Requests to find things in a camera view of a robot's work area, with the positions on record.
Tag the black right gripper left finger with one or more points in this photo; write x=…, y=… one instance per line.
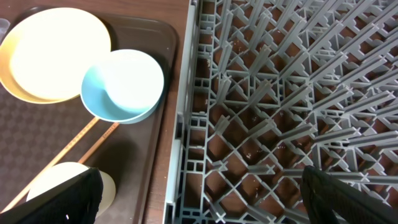
x=76, y=200

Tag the pale green cup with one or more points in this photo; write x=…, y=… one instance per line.
x=62, y=172

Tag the wooden chopstick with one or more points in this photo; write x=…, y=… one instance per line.
x=54, y=161
x=97, y=144

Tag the left wooden chopstick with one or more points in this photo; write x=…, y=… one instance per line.
x=54, y=161

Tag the grey dishwasher rack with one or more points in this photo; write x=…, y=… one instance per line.
x=268, y=87

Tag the light blue bowl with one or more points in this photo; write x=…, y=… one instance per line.
x=123, y=86

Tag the right wooden chopstick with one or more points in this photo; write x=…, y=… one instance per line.
x=97, y=144

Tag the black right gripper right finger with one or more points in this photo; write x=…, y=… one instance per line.
x=324, y=197

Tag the yellow plate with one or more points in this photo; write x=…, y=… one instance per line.
x=45, y=57

